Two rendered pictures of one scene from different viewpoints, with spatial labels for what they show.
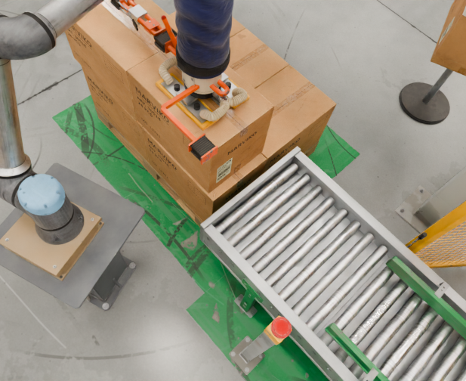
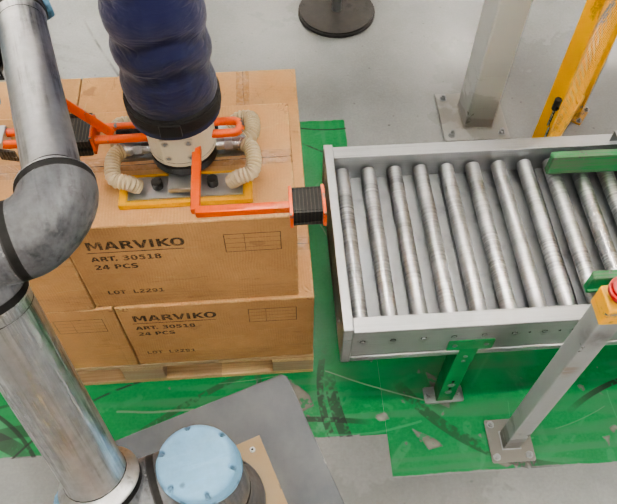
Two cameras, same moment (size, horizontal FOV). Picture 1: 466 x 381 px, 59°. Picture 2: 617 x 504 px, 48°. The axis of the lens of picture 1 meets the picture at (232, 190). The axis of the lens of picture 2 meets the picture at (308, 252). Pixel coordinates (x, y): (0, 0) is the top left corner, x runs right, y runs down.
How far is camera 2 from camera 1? 0.82 m
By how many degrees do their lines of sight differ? 22
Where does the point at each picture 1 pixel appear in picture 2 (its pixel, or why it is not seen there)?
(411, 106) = (329, 25)
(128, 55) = not seen: hidden behind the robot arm
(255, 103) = (265, 119)
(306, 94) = (252, 88)
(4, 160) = (109, 472)
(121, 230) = (293, 427)
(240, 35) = (87, 92)
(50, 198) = (225, 451)
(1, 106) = (66, 374)
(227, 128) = (275, 173)
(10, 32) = (51, 208)
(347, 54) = not seen: hidden behind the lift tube
